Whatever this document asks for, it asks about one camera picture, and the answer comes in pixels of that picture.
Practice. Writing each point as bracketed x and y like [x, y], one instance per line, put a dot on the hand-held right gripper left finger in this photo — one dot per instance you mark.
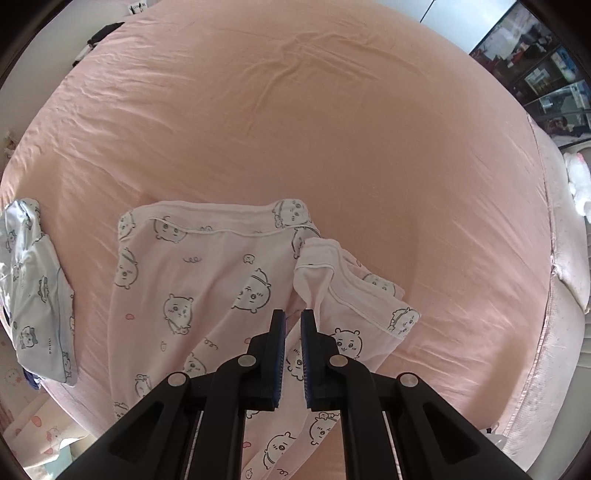
[279, 369]

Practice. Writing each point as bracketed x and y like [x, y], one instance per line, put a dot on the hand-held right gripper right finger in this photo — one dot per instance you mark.
[305, 364]

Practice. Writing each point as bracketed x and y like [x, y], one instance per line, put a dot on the pink bear-print pajama top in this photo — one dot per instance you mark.
[207, 286]

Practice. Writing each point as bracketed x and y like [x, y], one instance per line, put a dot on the dark clothes pile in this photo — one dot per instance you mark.
[104, 33]

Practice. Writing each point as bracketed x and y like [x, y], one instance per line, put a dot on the bed with pink sheet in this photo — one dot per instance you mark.
[323, 138]

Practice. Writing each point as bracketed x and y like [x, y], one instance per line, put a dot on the pink pillow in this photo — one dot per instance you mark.
[554, 369]
[570, 240]

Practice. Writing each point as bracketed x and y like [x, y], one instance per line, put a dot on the navy cloth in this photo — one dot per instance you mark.
[30, 379]

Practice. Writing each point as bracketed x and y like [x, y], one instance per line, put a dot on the pink printed cloth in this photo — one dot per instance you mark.
[32, 415]

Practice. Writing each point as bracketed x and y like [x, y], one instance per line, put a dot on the pale blue printed pajama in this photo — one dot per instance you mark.
[37, 295]

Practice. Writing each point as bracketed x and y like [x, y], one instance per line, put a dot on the white plush toy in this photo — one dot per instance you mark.
[579, 184]

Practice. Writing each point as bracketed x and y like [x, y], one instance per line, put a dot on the white wardrobe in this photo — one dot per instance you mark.
[461, 18]

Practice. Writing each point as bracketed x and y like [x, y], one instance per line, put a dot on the glass display cabinet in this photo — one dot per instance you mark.
[545, 69]

